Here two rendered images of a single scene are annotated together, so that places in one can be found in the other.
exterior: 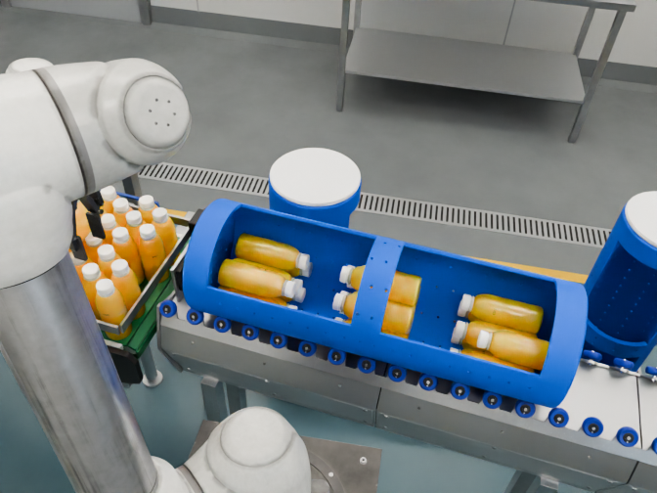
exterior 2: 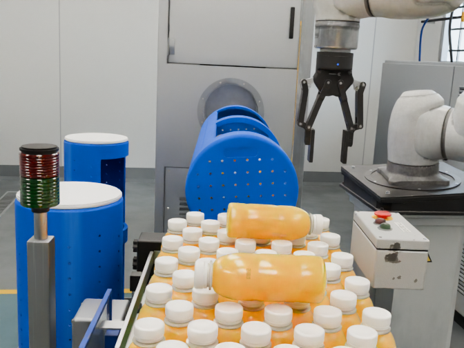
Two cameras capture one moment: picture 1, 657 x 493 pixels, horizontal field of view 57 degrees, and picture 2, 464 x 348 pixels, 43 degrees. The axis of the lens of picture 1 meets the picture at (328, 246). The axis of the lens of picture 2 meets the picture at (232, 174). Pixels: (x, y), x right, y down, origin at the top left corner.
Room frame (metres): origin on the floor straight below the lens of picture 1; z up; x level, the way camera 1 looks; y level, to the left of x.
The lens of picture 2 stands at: (1.46, 1.65, 1.42)
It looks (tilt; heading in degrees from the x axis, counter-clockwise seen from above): 11 degrees down; 254
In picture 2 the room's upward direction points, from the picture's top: 3 degrees clockwise
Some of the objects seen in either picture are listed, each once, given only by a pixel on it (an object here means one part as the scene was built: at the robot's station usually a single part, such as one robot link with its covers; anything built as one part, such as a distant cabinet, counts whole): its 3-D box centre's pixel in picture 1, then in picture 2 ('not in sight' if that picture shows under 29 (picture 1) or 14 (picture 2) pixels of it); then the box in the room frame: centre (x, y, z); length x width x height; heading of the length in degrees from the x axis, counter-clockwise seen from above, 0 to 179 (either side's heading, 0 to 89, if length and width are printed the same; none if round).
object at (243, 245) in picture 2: not in sight; (245, 245); (1.14, 0.66, 1.07); 0.04 x 0.04 x 0.02
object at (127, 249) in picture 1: (126, 258); not in sight; (1.11, 0.54, 0.98); 0.07 x 0.07 x 0.17
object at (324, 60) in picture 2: not in sight; (333, 73); (0.93, 0.53, 1.39); 0.08 x 0.07 x 0.09; 166
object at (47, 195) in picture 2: not in sight; (40, 189); (1.51, 0.65, 1.18); 0.06 x 0.06 x 0.05
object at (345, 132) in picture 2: (77, 246); (344, 146); (0.90, 0.54, 1.24); 0.03 x 0.01 x 0.07; 76
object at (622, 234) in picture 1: (617, 317); (96, 233); (1.34, -1.00, 0.59); 0.28 x 0.28 x 0.88
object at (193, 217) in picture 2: (159, 214); (195, 217); (1.20, 0.46, 1.07); 0.04 x 0.04 x 0.02
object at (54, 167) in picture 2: not in sight; (39, 163); (1.51, 0.65, 1.23); 0.06 x 0.06 x 0.04
